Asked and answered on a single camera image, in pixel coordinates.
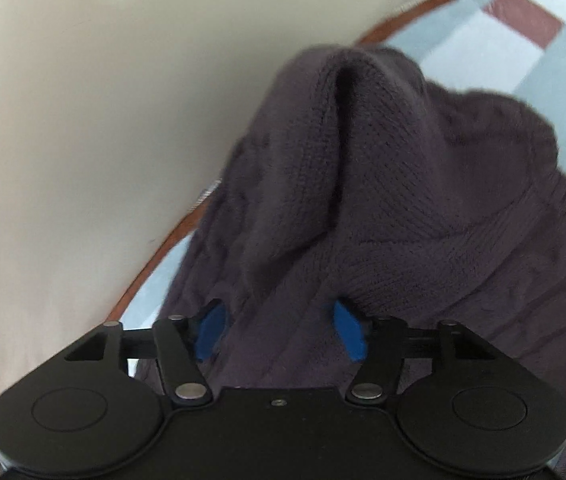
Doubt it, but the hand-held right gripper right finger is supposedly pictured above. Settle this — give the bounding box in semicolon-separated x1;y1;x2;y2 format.
333;299;496;403

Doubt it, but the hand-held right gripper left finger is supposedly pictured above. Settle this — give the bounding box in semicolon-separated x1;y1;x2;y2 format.
66;299;226;406

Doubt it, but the dark brown knitted sweater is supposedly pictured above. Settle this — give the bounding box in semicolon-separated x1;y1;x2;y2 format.
133;45;566;480

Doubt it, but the checked printed blanket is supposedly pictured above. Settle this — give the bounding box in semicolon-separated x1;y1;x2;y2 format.
123;0;566;378

